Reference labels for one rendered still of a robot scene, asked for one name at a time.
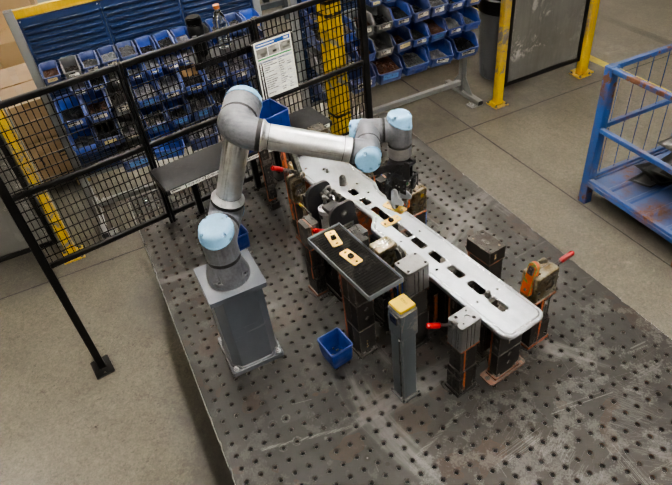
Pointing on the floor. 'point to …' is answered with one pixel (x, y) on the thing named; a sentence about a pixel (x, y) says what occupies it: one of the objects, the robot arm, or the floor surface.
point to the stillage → (617, 182)
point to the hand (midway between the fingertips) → (394, 203)
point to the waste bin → (488, 32)
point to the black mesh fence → (102, 366)
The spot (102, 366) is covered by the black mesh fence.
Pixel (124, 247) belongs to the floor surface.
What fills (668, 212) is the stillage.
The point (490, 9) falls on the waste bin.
